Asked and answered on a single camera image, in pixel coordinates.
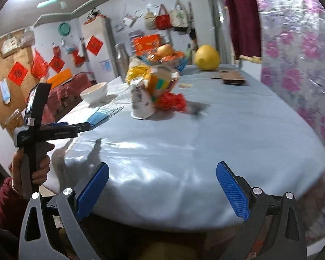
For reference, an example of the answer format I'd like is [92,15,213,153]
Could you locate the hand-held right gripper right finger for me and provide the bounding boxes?
[216,161,307,260]

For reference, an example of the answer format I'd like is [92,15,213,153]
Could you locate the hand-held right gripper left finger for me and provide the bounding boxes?
[18,162,109,260]

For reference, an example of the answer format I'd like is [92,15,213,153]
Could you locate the blue face mask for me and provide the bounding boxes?
[0,78,11,104]
[87,104,124,126]

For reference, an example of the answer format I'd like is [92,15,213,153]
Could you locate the person's left forearm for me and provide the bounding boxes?
[0,177,30,239]

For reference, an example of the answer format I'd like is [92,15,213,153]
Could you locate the person's left hand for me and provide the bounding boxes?
[11,142,55,193]

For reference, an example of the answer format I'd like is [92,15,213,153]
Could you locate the red table cloth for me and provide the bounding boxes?
[47,72,95,120]

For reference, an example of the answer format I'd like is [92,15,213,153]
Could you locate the long orange cardboard box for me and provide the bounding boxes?
[47,69,73,90]

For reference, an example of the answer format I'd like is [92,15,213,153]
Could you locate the red diamond paper poster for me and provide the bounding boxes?
[8,62,29,85]
[86,35,104,55]
[48,56,65,73]

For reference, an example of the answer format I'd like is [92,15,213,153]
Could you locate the red plastic bag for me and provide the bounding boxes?
[30,49,49,80]

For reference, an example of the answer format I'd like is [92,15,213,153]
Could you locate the white ceramic bowl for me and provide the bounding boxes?
[80,82,108,104]

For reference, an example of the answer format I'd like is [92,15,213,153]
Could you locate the red hanging decoration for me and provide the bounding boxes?
[70,48,86,67]

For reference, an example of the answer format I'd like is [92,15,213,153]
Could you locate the white refrigerator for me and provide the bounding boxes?
[81,16,118,83]

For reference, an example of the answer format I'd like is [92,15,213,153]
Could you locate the white printed paper cup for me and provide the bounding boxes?
[130,77,155,120]

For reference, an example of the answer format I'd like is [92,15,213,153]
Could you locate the green plastic basin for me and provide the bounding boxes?
[58,22,72,36]

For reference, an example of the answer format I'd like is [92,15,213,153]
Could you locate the person's olive trousers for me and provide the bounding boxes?
[81,222,233,260]

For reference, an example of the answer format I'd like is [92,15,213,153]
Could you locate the stainless steel bottle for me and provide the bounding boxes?
[115,43,129,83]

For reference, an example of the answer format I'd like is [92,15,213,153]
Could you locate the yellow tissue pack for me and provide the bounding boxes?
[126,57,152,86]

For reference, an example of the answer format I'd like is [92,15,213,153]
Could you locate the brown wallet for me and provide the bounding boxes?
[221,71,246,86]

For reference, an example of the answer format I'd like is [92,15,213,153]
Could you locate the red gift box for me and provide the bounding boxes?
[133,35,161,56]

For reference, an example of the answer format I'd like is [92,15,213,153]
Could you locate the clear plastic packet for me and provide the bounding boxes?
[121,13,134,28]

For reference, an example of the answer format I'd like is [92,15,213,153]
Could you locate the apple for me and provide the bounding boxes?
[157,44,175,57]

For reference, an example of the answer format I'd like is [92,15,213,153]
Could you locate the blue glass fruit bowl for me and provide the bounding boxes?
[141,51,187,72]

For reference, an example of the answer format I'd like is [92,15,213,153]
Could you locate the beige round bag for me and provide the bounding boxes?
[143,11,156,30]

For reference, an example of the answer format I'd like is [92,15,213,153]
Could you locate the yellow pomelo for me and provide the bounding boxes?
[194,45,220,71]

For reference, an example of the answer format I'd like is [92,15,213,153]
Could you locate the red tote bag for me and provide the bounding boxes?
[155,5,172,30]

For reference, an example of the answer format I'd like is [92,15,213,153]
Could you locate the floral plastic sheet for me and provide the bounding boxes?
[253,0,325,244]

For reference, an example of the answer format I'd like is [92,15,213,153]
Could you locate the white tote bag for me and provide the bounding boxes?
[170,1,189,28]

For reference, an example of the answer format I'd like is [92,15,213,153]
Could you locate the dark red curtain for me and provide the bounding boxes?
[222,0,262,60]

